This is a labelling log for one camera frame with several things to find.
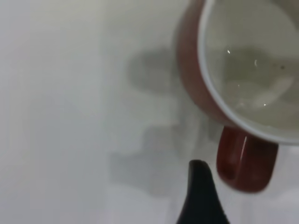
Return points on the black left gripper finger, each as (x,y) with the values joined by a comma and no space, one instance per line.
(201,200)

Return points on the red ceramic mug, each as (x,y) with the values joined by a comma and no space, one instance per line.
(247,163)

